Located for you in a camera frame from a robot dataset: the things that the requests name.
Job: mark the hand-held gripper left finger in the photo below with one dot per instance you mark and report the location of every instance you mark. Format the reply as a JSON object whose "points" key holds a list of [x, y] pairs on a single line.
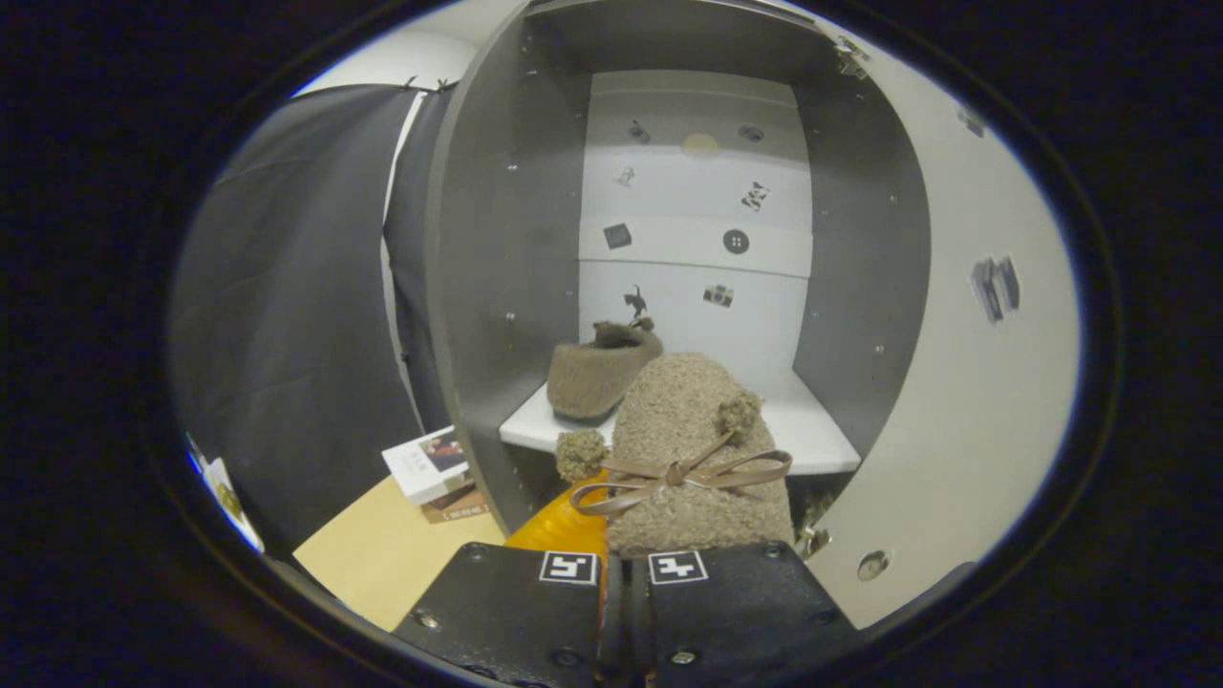
{"points": [[516, 612]]}

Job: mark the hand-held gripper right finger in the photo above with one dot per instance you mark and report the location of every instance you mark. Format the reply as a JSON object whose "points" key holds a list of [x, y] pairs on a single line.
{"points": [[736, 612]]}

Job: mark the brown fuzzy shoe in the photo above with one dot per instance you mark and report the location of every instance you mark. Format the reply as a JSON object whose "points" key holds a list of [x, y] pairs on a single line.
{"points": [[688, 430], [592, 377]]}

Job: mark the grey shoe cabinet door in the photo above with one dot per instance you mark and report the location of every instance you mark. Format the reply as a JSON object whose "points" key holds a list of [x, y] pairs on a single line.
{"points": [[955, 382]]}

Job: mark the grey shoe cabinet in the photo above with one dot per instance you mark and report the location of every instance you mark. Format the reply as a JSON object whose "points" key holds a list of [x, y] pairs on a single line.
{"points": [[478, 287]]}

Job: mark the brown book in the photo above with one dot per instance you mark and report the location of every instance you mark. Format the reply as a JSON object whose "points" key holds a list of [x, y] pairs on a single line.
{"points": [[459, 505]]}

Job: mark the white and blue object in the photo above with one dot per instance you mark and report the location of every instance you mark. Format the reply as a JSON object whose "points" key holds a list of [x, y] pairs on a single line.
{"points": [[225, 497]]}

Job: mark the black backdrop cloth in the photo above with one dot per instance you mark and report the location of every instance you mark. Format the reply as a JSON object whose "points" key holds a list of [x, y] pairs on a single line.
{"points": [[287, 287]]}

